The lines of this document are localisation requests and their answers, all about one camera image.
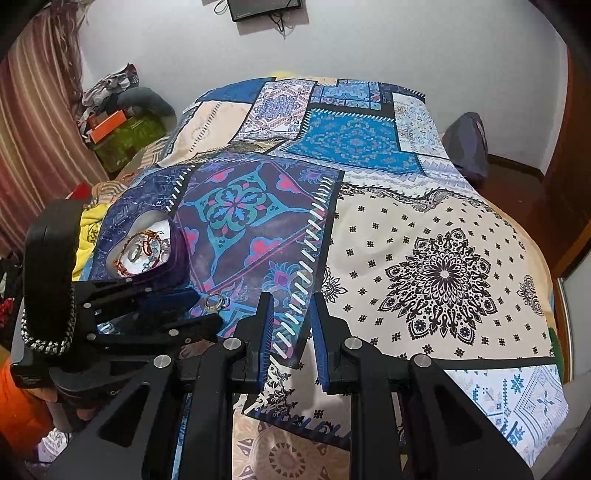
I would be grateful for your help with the dark grey cushion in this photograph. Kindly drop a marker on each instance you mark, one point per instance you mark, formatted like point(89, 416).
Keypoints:
point(147, 99)

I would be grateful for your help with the purple heart-shaped tin box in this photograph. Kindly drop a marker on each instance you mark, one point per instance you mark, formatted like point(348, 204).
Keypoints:
point(178, 258)

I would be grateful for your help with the striped pink curtain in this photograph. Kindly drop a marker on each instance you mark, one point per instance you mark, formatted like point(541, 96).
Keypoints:
point(32, 115)

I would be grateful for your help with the gold rings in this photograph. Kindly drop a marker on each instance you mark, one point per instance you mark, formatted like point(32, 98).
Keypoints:
point(206, 302)

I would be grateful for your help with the grey bag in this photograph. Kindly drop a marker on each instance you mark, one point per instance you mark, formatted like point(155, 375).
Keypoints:
point(468, 147)

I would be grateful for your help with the orange box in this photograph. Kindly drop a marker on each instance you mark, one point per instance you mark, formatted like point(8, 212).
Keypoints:
point(108, 126)

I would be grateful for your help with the yellow cloth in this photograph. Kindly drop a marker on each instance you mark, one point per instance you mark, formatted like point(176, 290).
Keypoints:
point(90, 230)

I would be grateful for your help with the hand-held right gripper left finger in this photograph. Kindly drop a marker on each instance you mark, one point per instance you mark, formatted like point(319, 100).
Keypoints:
point(263, 344)

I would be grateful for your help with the red box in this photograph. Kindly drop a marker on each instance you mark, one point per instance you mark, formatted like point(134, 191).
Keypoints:
point(81, 191)

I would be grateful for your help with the orange cloth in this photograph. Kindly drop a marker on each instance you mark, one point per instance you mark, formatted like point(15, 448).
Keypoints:
point(23, 401)

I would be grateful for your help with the striped blanket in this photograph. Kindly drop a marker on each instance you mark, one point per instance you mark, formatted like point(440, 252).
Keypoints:
point(147, 154)

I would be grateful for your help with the small black wall monitor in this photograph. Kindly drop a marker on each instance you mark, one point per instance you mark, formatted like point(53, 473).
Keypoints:
point(263, 7)

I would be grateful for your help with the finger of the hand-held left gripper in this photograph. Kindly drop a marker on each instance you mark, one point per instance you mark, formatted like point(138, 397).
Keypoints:
point(184, 334)
point(175, 300)

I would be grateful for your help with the pile of clothes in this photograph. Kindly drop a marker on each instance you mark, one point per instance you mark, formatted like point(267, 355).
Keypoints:
point(104, 87)

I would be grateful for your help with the wooden door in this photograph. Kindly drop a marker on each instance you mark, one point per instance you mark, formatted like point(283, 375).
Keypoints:
point(565, 161)

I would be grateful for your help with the patchwork printed bedspread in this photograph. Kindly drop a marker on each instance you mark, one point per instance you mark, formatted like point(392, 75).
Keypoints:
point(415, 207)

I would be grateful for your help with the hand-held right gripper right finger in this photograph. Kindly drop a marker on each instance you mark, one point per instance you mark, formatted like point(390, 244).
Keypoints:
point(318, 344)

